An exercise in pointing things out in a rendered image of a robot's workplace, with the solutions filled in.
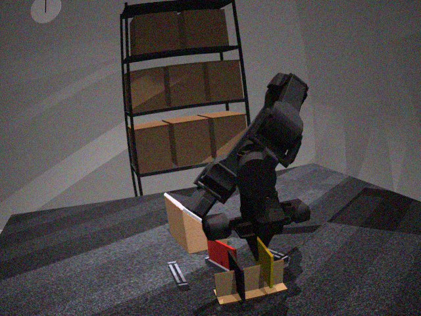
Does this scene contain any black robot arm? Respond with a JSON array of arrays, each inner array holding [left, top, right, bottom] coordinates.
[[181, 72, 309, 237]]

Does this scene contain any yellow board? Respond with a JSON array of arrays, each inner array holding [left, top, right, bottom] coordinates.
[[254, 237, 274, 288]]

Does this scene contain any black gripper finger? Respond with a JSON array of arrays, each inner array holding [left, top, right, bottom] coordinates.
[[259, 234, 275, 248], [234, 228, 259, 261]]

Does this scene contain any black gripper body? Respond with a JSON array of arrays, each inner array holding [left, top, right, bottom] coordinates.
[[201, 191, 310, 241]]

